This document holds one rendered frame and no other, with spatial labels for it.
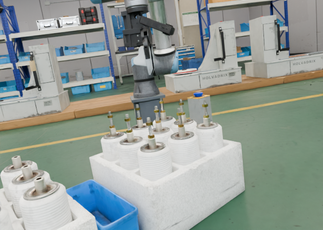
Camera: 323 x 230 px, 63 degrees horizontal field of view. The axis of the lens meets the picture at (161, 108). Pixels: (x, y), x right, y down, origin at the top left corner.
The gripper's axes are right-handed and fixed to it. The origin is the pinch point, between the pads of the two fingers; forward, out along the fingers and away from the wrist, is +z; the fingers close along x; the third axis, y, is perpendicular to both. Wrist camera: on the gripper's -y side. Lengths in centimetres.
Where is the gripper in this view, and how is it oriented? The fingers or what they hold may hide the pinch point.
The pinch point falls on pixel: (152, 70)
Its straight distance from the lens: 89.3
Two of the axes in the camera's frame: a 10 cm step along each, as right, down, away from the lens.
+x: -1.3, 2.1, -9.7
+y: -9.8, 1.1, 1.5
